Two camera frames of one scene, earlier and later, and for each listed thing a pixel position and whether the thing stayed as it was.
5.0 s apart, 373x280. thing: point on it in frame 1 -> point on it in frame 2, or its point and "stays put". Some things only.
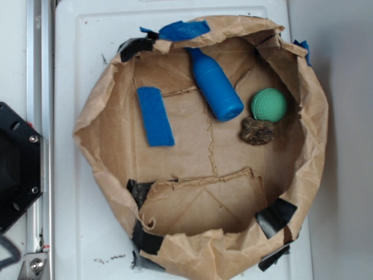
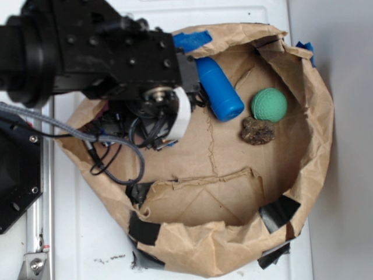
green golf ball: (268, 104) stays put
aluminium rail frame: (40, 220) stays put
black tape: (145, 241) -> (142, 231)
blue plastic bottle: (220, 94) stays put
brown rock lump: (255, 132) stays put
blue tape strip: (179, 30) -> (190, 41)
